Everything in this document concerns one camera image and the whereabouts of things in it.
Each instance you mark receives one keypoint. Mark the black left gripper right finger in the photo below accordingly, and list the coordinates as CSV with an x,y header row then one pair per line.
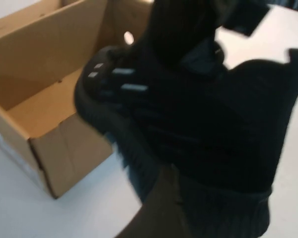
x,y
203,218

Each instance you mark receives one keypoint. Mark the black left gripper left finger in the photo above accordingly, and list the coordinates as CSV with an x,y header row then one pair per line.
x,y
156,210

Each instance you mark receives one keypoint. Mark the black knit sneaker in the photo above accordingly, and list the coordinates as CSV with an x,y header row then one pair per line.
x,y
188,111

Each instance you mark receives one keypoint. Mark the brown cardboard shoe box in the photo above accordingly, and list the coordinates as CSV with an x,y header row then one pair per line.
x,y
39,62

